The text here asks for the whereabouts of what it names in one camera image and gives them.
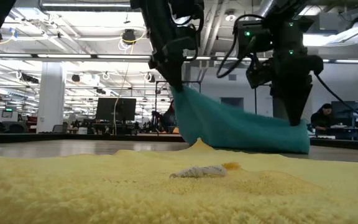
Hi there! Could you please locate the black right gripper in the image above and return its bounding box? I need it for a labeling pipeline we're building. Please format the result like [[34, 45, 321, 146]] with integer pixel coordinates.
[[237, 17, 324, 126]]

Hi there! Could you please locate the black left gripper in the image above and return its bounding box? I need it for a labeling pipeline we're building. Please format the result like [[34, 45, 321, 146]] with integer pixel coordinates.
[[147, 26, 200, 91]]

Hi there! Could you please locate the teal microfiber towel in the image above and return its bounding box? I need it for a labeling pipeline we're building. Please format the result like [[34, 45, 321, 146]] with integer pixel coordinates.
[[170, 85, 311, 155]]

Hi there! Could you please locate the yellow towel with white label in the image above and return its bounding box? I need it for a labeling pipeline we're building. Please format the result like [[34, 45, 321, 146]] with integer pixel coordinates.
[[0, 138, 358, 224]]

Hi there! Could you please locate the person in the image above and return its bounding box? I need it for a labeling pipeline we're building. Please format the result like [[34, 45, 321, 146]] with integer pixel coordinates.
[[310, 103, 335, 131], [161, 99, 180, 134]]

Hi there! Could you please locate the black ceiling device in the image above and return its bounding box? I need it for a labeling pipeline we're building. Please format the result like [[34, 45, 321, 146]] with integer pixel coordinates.
[[121, 28, 138, 46]]

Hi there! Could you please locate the black office monitor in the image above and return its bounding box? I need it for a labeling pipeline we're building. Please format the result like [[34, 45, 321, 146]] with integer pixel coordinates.
[[95, 97, 137, 123]]

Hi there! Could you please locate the white building column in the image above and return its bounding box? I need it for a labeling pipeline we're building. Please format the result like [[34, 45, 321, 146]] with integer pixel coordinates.
[[37, 61, 67, 133]]

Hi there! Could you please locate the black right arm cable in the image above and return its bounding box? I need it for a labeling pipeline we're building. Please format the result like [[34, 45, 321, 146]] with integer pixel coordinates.
[[314, 73, 358, 138]]

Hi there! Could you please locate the dark wall-side monitor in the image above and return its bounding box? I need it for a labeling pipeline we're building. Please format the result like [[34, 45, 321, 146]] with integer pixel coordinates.
[[331, 100, 358, 127]]

